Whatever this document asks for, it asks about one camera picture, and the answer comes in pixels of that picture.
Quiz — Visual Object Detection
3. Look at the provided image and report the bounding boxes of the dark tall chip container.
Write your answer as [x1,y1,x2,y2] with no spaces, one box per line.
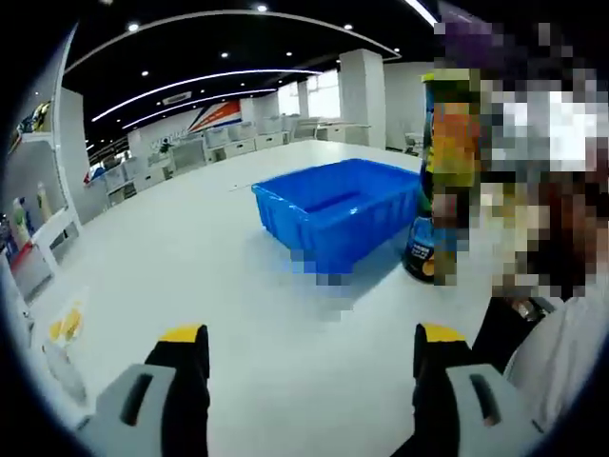
[401,70,437,288]

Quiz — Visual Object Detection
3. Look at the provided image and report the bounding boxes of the blue plastic box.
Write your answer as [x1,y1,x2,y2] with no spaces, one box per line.
[250,158,422,277]

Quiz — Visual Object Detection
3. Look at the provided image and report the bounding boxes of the white bottle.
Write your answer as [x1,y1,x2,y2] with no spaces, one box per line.
[34,182,55,225]

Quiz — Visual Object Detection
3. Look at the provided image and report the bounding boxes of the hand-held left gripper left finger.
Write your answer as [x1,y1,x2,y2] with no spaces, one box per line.
[75,323,211,457]

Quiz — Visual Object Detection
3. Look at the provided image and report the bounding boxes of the row of white cabinets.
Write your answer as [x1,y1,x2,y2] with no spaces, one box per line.
[103,121,291,197]

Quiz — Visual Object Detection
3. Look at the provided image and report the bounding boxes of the white pillar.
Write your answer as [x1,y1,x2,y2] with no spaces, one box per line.
[57,88,92,226]
[338,50,386,149]

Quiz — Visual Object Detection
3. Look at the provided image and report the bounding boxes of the pile of snack bags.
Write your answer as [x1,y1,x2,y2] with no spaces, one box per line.
[17,101,54,144]

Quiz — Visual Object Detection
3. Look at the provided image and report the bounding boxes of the yellow snack in clear wrap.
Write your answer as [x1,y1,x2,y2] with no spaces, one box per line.
[49,306,88,345]

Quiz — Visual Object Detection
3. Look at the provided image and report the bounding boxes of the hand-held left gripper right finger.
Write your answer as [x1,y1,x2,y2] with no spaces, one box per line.
[397,323,543,457]

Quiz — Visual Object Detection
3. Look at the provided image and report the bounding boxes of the white display shelf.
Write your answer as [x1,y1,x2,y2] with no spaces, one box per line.
[0,23,83,306]

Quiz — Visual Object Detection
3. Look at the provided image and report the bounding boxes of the clear plastic bag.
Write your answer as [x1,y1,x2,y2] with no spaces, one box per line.
[41,285,92,407]

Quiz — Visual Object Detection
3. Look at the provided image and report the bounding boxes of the green label bottle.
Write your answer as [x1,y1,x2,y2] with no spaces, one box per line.
[11,196,31,251]

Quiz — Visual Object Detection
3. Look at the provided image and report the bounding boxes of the striped wall graphic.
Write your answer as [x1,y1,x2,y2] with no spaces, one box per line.
[187,98,244,135]

